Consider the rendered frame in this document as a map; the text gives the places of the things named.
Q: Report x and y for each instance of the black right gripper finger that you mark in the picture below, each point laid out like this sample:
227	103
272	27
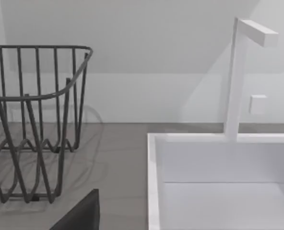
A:
85	214

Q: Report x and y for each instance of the tall white tap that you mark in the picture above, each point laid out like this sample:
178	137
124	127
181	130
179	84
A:
235	79

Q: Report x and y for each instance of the small white square knob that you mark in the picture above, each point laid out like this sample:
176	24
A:
257	104

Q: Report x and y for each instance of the white sink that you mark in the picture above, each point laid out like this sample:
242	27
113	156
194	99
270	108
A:
218	182

